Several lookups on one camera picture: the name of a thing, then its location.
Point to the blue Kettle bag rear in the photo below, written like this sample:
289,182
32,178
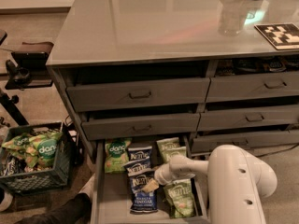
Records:
139,153

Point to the black white fiducial marker board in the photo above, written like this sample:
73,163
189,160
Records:
281,36

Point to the blue Kettle bag middle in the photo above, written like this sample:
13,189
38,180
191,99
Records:
137,165

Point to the bottom right grey drawer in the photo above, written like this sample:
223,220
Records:
245,140

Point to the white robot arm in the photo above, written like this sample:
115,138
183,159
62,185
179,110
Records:
236,183

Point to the green Kettle bag front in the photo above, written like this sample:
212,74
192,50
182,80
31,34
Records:
180,198

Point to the blue kettle bag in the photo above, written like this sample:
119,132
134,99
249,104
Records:
137,165
139,153
143,202

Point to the top right grey drawer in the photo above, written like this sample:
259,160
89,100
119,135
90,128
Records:
245,87

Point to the black stand with brown pad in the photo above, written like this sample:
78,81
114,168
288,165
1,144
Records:
26,70

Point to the middle right grey drawer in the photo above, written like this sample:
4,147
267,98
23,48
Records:
248,117

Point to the open bottom left drawer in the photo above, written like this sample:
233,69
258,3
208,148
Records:
112,200

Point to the grey drawer cabinet counter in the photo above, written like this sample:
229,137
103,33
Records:
114,41

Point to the green Kettle bag rear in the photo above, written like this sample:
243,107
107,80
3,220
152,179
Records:
168,143

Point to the black shoe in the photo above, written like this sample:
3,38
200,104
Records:
69,213

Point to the blue Kettle bag front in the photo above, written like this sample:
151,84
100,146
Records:
143,202

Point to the dark plastic crate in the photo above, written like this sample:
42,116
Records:
18,178

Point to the green Dang bag in crate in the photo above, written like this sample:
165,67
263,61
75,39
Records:
46,145

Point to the top left grey drawer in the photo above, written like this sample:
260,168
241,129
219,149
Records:
95,97

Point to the green kettle bag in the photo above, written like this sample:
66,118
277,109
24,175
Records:
169,153
180,198
168,143

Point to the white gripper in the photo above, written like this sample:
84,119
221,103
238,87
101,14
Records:
164,174

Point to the middle left grey drawer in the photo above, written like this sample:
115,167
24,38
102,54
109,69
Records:
138,126

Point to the green Dang chip bag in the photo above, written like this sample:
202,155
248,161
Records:
116,154

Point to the green chip bags pile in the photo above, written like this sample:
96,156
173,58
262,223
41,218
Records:
22,147

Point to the grey drawer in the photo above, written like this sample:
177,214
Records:
95,97
138,126
245,140
245,87
248,117

